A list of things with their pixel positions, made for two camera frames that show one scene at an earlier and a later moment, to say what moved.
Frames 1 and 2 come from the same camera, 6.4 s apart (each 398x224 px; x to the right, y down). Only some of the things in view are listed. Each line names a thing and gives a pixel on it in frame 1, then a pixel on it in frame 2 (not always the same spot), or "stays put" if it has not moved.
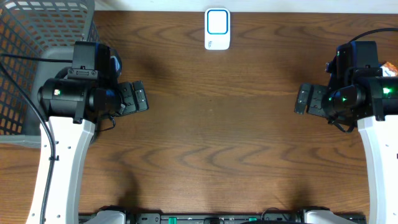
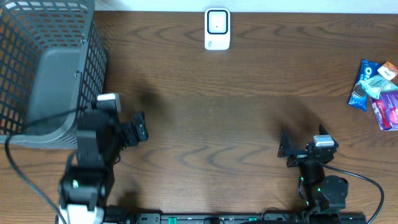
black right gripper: x=311 y=99 to x=298 y=156
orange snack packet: x=389 y=69 stays put
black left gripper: x=134 y=96 to x=127 y=134
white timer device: x=217 y=28 stays put
